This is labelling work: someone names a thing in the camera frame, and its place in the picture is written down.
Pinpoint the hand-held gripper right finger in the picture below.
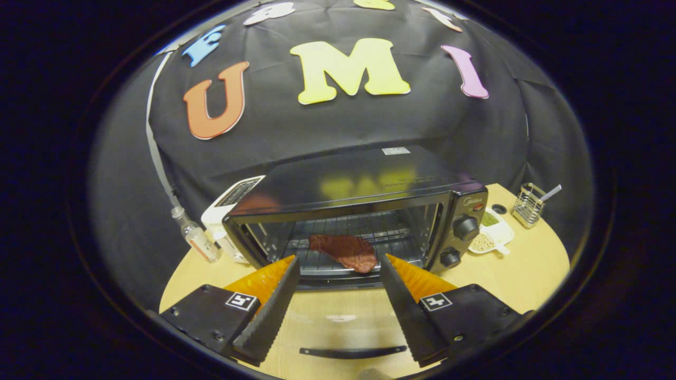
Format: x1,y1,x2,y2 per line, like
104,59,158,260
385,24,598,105
379,254,529,367

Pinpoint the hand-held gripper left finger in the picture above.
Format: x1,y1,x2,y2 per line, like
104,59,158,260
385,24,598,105
159,256,301,367

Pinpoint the brown meat slice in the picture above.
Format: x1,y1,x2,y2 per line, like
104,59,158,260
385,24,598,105
308,234,379,273

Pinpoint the black toaster oven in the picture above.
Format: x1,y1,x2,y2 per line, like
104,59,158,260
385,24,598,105
222,145,489,365

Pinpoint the white divided plate with grains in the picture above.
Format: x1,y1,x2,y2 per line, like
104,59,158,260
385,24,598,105
468,208,515,257

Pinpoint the small clear bottle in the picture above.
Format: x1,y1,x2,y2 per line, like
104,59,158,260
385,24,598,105
170,206,220,263

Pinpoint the black backdrop cloth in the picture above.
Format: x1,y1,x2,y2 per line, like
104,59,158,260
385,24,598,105
87,0,595,312

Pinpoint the wire mesh holder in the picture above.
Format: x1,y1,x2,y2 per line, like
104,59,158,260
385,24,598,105
511,183,546,229

